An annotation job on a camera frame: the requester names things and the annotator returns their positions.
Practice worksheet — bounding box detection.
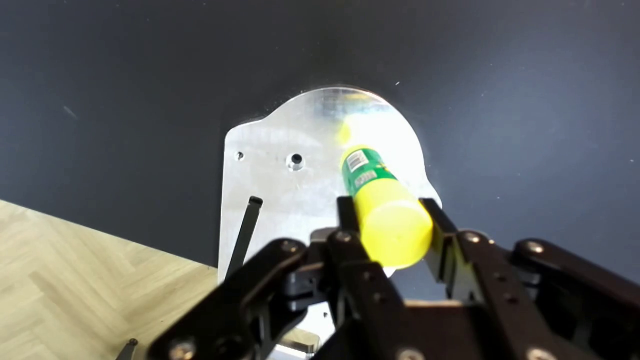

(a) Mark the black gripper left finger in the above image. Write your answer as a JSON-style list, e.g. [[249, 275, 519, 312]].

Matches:
[[118, 193, 428, 360]]

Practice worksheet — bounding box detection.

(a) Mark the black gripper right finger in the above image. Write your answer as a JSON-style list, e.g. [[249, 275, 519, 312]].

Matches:
[[417, 197, 640, 360]]

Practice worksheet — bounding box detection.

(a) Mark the yellow green marker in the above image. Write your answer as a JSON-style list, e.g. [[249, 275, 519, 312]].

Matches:
[[338, 142, 435, 272]]

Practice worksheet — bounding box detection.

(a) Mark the silver metal plate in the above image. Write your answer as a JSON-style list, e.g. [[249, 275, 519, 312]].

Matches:
[[216, 84, 443, 357]]

